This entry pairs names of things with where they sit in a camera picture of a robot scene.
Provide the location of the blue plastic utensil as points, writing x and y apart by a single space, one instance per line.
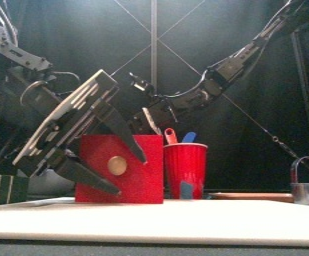
189 137

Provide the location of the red plastic cup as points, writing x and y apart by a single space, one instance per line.
185 166

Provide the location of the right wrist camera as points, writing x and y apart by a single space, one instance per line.
142 85

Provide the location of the dark green striped box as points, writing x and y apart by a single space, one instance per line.
4 188

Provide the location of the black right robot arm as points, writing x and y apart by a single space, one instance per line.
232 66

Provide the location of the flat wooden board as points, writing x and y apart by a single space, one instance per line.
250 197

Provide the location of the metal frame pole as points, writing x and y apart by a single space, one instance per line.
154 40

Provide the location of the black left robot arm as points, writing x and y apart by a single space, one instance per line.
14 55

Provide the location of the white cutting board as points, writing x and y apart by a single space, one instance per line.
161 223

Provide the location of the wooden drawer with red front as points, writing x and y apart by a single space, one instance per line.
147 183

